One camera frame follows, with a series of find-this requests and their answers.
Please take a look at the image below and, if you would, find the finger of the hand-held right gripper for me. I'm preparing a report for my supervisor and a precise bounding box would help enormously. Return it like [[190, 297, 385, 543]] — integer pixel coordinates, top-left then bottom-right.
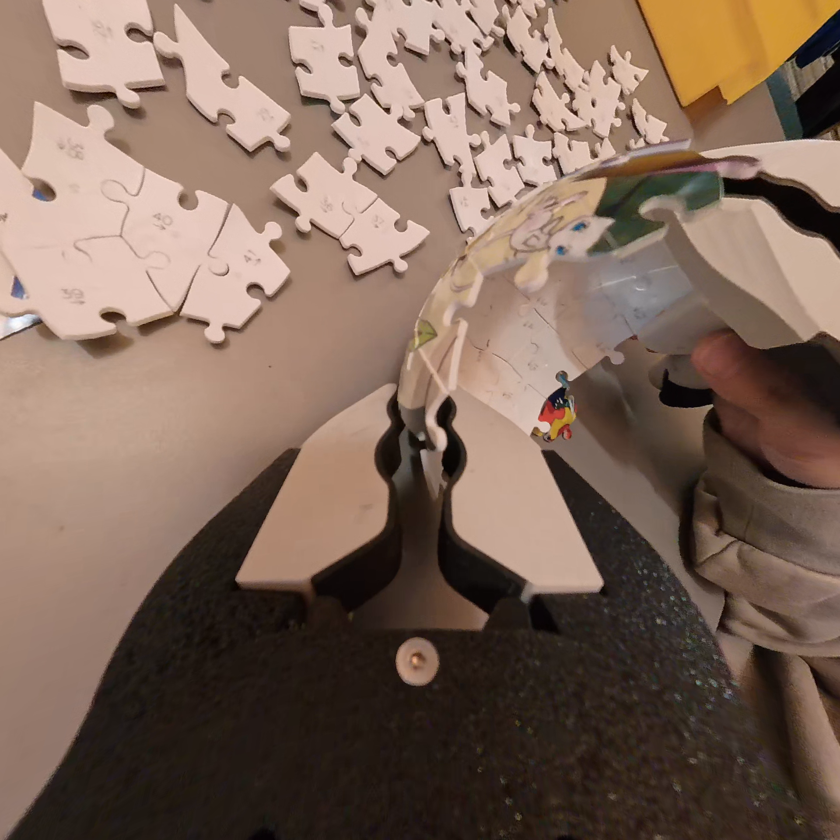
[[697, 139, 840, 235], [634, 194, 840, 357]]

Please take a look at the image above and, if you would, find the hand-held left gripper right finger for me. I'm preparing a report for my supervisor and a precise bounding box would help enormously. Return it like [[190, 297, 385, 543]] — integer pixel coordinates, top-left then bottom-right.
[[436, 390, 606, 610]]

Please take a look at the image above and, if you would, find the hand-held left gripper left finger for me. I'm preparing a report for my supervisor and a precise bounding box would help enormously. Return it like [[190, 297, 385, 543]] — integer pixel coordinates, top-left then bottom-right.
[[235, 384, 404, 613]]

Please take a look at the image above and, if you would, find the partly built puzzle ball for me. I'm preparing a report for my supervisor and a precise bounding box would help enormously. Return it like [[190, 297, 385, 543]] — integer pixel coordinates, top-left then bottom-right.
[[397, 147, 726, 455]]

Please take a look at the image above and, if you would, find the person's right forearm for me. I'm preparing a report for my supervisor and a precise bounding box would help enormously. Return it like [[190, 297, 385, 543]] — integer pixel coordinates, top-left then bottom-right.
[[682, 408, 840, 840]]

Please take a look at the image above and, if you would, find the colourful puzzle piece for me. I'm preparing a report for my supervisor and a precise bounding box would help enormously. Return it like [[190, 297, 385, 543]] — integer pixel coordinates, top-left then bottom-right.
[[530, 370, 580, 442]]

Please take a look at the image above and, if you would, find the joined flat puzzle section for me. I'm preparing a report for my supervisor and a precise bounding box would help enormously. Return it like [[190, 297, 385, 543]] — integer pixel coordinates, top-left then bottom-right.
[[0, 101, 293, 343]]

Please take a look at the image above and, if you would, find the pile of white puzzle pieces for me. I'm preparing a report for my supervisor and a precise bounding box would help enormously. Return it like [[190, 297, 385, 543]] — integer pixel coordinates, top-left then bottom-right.
[[41, 0, 672, 278]]

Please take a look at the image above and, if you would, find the person's right hand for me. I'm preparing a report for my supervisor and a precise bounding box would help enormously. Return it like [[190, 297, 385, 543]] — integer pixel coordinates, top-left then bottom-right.
[[690, 330, 840, 490]]

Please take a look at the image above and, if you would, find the yellow plastic bin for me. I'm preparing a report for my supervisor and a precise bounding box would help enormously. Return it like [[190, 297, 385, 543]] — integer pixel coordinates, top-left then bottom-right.
[[635, 0, 840, 110]]

